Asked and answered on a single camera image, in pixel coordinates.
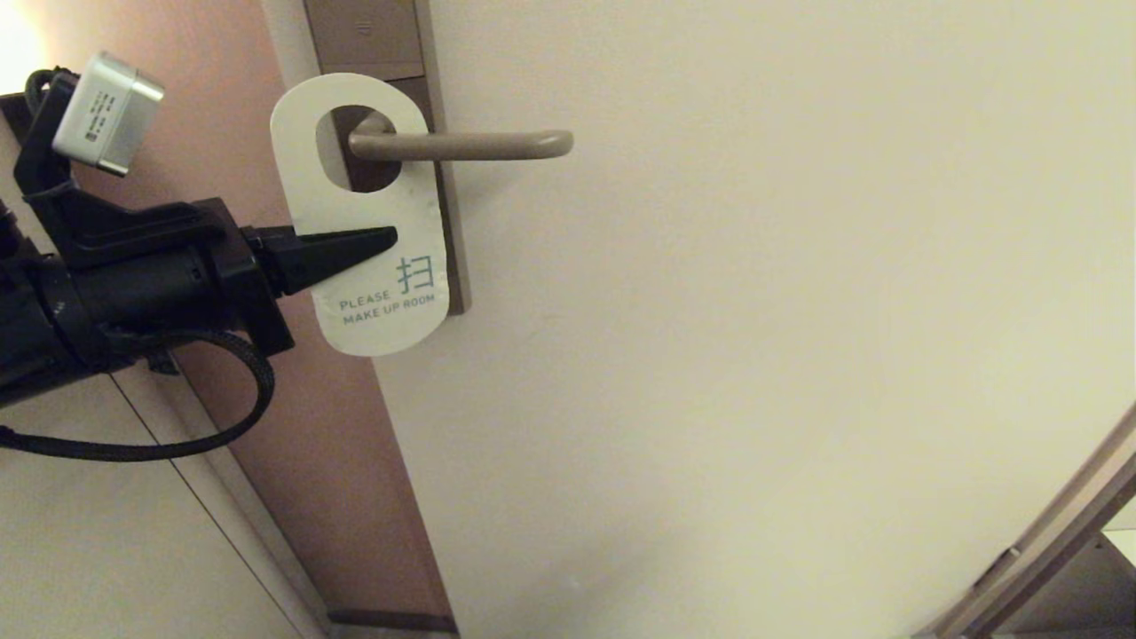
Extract bronze door handle lever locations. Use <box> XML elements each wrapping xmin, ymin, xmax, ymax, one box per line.
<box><xmin>348</xmin><ymin>129</ymin><xmax>574</xmax><ymax>162</ymax></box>

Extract black braided left cable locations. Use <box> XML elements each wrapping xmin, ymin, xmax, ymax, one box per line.
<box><xmin>0</xmin><ymin>328</ymin><xmax>276</xmax><ymax>462</ymax></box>

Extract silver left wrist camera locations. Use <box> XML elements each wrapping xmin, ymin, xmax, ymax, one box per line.
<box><xmin>51</xmin><ymin>51</ymin><xmax>165</xmax><ymax>177</ymax></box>

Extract blue and white door hanger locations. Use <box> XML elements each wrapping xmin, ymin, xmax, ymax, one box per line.
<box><xmin>271</xmin><ymin>73</ymin><xmax>450</xmax><ymax>358</ymax></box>

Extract cream door panel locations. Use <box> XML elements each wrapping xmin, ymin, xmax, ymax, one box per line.
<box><xmin>262</xmin><ymin>0</ymin><xmax>1136</xmax><ymax>639</ymax></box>

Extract pink-brown door frame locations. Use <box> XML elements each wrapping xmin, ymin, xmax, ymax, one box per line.
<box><xmin>27</xmin><ymin>0</ymin><xmax>458</xmax><ymax>633</ymax></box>

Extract brown wooden frame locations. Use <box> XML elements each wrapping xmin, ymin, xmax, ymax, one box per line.
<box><xmin>923</xmin><ymin>404</ymin><xmax>1136</xmax><ymax>639</ymax></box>

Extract bronze door lock plate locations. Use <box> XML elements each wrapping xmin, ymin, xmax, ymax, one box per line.
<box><xmin>302</xmin><ymin>0</ymin><xmax>471</xmax><ymax>316</ymax></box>

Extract small dark hinge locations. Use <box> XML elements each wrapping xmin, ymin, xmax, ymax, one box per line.
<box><xmin>974</xmin><ymin>548</ymin><xmax>1022</xmax><ymax>588</ymax></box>

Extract black left camera bracket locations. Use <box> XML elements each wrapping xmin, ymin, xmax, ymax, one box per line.
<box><xmin>13</xmin><ymin>69</ymin><xmax>223</xmax><ymax>269</ymax></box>

